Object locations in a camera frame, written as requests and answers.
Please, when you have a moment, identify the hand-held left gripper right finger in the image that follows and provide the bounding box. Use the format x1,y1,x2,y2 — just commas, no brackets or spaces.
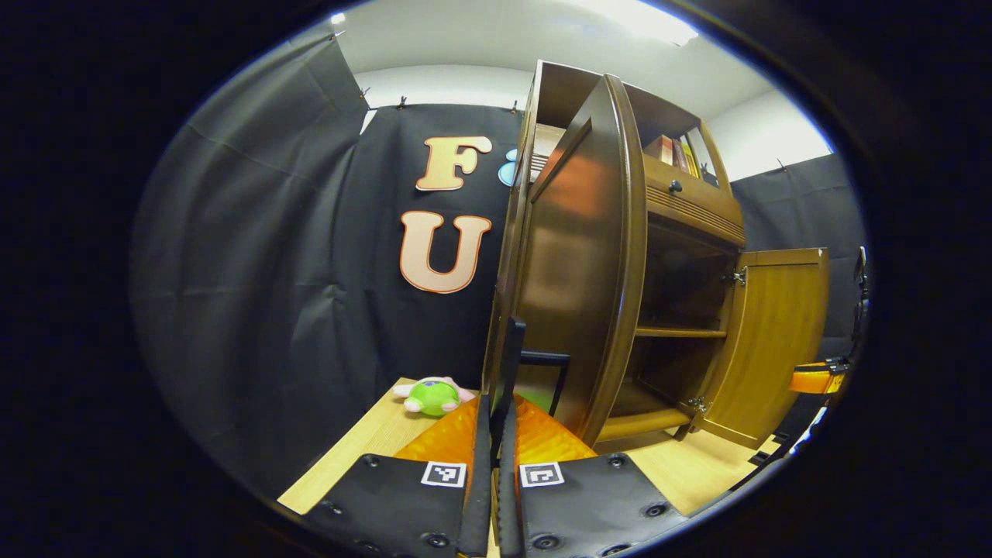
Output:
496,394,691,558

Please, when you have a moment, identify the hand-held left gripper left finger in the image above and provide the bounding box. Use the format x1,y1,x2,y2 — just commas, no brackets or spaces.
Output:
298,394,495,558

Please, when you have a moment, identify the wooden cabinet door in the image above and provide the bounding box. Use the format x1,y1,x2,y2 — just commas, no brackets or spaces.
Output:
692,248,828,450
482,74,648,449

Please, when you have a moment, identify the wooden double-door shoe cabinet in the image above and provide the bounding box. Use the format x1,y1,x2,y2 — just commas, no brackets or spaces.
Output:
482,60,749,444

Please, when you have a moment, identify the wooden cabinet drawer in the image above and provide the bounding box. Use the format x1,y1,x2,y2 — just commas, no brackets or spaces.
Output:
642,153,745,233

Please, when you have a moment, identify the green plush toy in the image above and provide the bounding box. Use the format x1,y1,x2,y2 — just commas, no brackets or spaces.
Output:
392,377,475,418

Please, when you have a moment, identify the black backdrop cloth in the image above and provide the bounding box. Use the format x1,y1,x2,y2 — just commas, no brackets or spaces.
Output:
130,35,867,497

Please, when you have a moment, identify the ceiling light panel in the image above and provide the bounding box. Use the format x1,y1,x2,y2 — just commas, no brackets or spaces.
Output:
573,0,700,46

